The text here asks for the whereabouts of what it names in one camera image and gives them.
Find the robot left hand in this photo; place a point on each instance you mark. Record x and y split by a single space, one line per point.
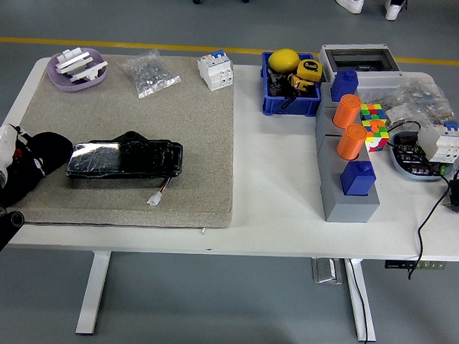
0 145

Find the black table control panel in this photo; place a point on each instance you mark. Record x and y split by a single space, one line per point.
396 264

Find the purple plastic tray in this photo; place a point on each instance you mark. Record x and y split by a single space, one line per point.
57 81

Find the grey-brown mat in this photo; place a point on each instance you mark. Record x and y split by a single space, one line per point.
141 112

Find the clear bag of metal screws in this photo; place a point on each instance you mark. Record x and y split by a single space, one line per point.
150 75

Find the white table leg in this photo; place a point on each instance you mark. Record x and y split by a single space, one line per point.
355 297
93 288

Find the metal zipper pull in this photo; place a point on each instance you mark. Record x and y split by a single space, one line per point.
202 230

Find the white circuit breaker blue switches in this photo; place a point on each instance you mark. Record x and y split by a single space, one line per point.
439 143
214 71

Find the dark brown tool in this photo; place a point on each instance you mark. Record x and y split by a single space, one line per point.
277 88

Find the blue plastic bin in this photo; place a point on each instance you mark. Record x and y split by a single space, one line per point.
288 106

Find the yellow round ball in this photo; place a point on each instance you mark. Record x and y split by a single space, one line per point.
283 60

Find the orange cylinder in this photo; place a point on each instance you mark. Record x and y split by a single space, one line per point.
351 142
346 110

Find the blue block with knob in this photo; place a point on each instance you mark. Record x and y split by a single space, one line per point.
343 85
357 180

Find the metal floor plate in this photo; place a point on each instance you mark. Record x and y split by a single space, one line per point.
326 271

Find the long grey block holder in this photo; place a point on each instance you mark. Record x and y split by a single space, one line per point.
349 210

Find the colourful puzzle cube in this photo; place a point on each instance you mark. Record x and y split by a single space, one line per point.
377 137
373 112

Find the white shoe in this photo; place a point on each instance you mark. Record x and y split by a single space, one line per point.
393 9
350 3

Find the grey electrical distribution box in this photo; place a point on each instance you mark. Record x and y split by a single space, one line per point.
376 77

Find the blue-grey bowl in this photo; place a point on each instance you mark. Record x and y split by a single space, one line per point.
401 168

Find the black circuit modules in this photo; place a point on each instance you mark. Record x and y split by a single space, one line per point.
411 159

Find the clear bags of small parts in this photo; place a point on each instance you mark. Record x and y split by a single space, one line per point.
420 97

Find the black power adapter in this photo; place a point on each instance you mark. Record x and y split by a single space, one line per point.
458 195

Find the white plastic bracket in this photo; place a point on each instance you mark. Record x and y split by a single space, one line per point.
87 72
73 59

